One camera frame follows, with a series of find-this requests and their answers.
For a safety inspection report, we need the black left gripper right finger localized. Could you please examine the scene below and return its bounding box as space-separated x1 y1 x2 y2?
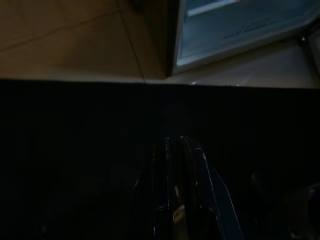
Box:
181 136 245 240

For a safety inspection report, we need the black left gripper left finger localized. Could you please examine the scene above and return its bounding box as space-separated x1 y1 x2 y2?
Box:
149 136 175 240

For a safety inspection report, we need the silver fridge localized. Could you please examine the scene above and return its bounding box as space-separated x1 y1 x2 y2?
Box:
166 0 320 76

